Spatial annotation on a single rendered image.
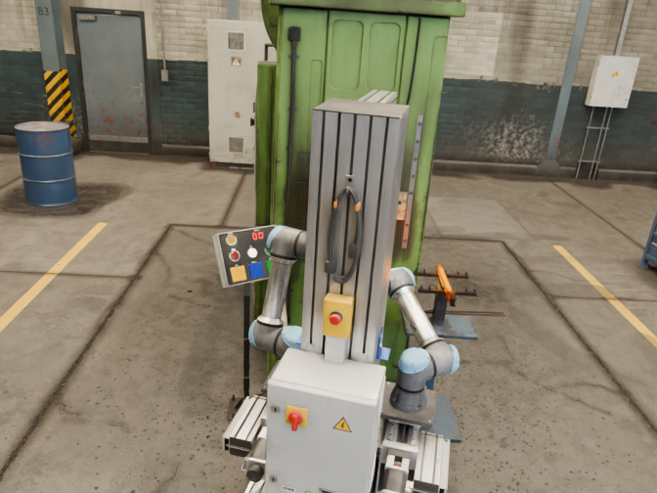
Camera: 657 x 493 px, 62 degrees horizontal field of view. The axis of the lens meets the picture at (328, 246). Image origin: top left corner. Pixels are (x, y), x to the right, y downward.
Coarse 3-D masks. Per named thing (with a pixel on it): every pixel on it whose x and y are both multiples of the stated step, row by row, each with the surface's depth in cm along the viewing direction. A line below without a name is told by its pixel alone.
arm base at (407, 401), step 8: (392, 392) 226; (400, 392) 222; (408, 392) 220; (416, 392) 220; (424, 392) 224; (392, 400) 225; (400, 400) 222; (408, 400) 220; (416, 400) 220; (424, 400) 223; (400, 408) 222; (408, 408) 220; (416, 408) 221; (424, 408) 224
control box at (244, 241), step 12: (252, 228) 293; (264, 228) 296; (216, 240) 285; (240, 240) 288; (252, 240) 292; (264, 240) 295; (216, 252) 288; (228, 252) 284; (240, 252) 287; (264, 252) 294; (228, 264) 283; (240, 264) 286; (264, 264) 293; (228, 276) 282; (264, 276) 292
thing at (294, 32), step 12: (288, 108) 292; (288, 144) 299; (288, 156) 301; (288, 168) 304; (288, 180) 306; (288, 192) 309; (288, 204) 312; (288, 216) 315; (288, 288) 332; (288, 300) 336; (288, 312) 339
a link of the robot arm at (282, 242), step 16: (272, 240) 229; (288, 240) 227; (272, 256) 230; (288, 256) 229; (272, 272) 232; (288, 272) 232; (272, 288) 231; (272, 304) 231; (256, 320) 238; (272, 320) 231; (256, 336) 232; (272, 336) 230; (272, 352) 232
